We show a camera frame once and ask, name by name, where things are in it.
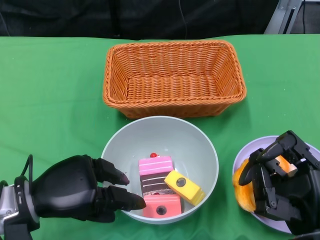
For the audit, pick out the pink layered cake slice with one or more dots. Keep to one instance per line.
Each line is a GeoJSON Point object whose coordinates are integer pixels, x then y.
{"type": "Point", "coordinates": [155, 165]}

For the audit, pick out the black backdrop cloth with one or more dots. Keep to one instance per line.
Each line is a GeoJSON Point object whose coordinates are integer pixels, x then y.
{"type": "Point", "coordinates": [75, 17]}

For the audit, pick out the grey round bowl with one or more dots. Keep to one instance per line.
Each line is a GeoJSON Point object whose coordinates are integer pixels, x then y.
{"type": "Point", "coordinates": [160, 135]}

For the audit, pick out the orange striped bread roll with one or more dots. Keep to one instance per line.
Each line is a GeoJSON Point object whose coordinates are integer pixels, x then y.
{"type": "Point", "coordinates": [243, 197]}

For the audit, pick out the orange wicker basket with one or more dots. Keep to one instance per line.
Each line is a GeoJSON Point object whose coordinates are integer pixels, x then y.
{"type": "Point", "coordinates": [172, 87]}

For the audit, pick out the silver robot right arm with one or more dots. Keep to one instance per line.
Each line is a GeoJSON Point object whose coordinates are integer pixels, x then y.
{"type": "Point", "coordinates": [307, 236]}

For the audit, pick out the grey metal frame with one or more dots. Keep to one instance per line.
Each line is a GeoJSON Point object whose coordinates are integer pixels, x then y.
{"type": "Point", "coordinates": [281, 17]}

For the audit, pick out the green tablecloth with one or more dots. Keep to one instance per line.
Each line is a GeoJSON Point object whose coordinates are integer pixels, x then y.
{"type": "Point", "coordinates": [62, 100]}

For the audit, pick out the pink cake block black dot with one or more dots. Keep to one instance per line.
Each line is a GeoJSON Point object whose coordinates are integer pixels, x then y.
{"type": "Point", "coordinates": [150, 205]}

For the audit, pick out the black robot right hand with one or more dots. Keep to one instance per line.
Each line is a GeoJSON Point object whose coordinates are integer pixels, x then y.
{"type": "Point", "coordinates": [300, 195]}

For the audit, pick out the yellow cake block black dot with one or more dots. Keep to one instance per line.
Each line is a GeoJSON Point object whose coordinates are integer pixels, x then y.
{"type": "Point", "coordinates": [190, 192]}

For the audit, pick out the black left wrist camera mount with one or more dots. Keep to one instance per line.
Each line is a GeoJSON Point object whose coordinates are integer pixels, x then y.
{"type": "Point", "coordinates": [17, 225]}

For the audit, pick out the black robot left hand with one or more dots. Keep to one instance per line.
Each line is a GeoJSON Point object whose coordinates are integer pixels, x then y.
{"type": "Point", "coordinates": [67, 187]}

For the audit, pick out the pale lavender plate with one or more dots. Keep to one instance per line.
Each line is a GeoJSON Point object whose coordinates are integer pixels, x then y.
{"type": "Point", "coordinates": [255, 146]}

